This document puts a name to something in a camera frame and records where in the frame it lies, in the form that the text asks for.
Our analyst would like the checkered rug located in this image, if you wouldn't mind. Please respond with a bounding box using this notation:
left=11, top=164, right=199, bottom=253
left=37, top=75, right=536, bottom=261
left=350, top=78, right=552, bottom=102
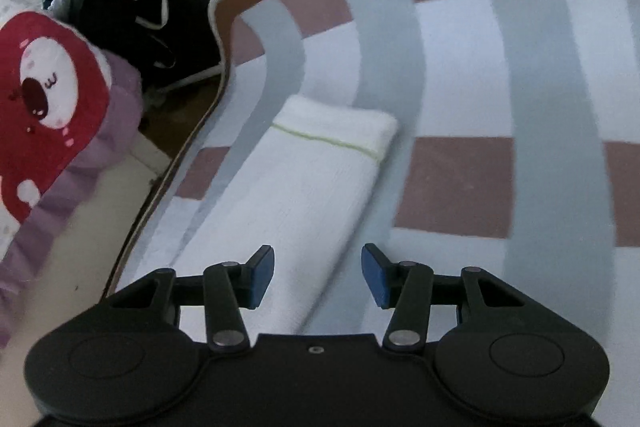
left=102, top=0, right=640, bottom=343

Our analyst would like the white garment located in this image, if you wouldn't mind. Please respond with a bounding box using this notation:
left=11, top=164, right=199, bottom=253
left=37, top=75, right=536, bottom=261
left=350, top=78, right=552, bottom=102
left=170, top=94, right=400, bottom=337

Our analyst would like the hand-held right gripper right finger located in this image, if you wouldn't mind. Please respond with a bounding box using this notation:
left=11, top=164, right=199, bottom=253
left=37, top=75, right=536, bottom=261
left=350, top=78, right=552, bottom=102
left=361, top=243, right=528, bottom=352

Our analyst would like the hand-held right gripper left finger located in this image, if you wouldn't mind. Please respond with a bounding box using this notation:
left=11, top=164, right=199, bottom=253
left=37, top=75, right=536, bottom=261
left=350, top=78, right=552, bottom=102
left=107, top=244, right=277, bottom=352

